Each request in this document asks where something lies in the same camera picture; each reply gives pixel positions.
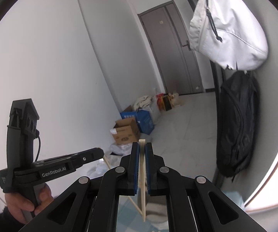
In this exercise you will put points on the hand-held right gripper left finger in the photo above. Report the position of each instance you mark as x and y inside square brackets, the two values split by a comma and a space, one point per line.
[135, 166]

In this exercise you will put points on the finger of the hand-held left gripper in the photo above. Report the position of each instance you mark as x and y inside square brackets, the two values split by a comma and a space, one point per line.
[90, 155]

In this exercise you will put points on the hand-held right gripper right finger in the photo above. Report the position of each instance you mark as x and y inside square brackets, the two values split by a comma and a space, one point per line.
[149, 166]

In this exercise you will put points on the white grey utensil holder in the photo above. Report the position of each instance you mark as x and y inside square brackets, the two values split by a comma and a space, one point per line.
[156, 213]

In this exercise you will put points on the white shoulder bag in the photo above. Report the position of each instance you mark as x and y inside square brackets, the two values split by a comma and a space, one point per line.
[225, 29]

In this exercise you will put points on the person's left forearm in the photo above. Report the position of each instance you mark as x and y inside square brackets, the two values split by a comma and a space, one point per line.
[1, 221]

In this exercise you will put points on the person's left hand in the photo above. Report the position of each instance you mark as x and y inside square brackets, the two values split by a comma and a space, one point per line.
[44, 195]

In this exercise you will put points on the white plastic bag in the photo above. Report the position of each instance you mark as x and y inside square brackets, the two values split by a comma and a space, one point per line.
[97, 170]

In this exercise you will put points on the grey plastic parcel bag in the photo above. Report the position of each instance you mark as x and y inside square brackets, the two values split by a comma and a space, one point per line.
[119, 151]

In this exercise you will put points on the brown cardboard box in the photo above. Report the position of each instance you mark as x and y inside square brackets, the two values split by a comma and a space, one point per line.
[126, 135]

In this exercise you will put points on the blue cardboard box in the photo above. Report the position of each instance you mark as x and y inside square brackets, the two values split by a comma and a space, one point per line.
[145, 122]

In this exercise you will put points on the blue white checked tablecloth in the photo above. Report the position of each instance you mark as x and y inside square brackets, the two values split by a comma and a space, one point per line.
[126, 212]

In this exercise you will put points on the cream cloth bundle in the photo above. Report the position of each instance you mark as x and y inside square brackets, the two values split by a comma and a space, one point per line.
[142, 102]

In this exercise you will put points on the red yellow shopping bag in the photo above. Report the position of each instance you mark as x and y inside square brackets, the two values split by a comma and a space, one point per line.
[160, 101]

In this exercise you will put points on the beige plastic bag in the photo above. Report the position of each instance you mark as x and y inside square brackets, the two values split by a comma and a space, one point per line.
[176, 100]

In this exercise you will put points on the black backpack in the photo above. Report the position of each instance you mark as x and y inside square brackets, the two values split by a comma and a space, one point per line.
[238, 125]

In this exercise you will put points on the grey entrance door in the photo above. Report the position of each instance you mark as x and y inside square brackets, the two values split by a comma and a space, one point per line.
[175, 53]

